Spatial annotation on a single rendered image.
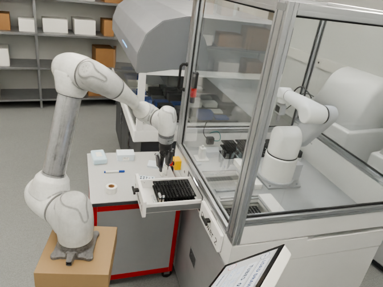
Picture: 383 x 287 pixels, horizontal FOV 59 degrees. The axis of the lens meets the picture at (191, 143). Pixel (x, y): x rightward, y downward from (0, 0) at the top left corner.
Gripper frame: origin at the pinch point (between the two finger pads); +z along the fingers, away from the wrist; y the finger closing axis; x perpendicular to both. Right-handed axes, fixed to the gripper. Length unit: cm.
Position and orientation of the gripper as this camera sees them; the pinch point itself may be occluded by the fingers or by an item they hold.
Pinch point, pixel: (163, 170)
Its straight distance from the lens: 203.1
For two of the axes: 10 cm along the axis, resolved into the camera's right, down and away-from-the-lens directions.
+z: -1.0, 8.5, 5.1
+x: -6.2, -4.6, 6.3
